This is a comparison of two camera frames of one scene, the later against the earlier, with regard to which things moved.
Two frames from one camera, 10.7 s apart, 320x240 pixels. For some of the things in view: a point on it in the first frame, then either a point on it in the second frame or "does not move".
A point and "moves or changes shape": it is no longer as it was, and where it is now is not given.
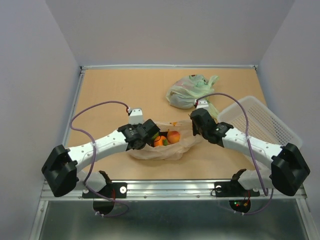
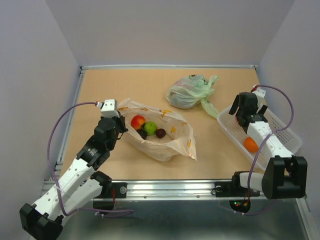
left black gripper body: x=143 y=145 -> x=120 y=128
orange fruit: x=158 y=141 moves or changes shape
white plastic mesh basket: x=263 y=123 does not move
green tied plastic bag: x=183 y=92 does not move
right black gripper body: x=197 y=131 -> x=238 y=113
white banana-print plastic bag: x=189 y=142 moves or changes shape
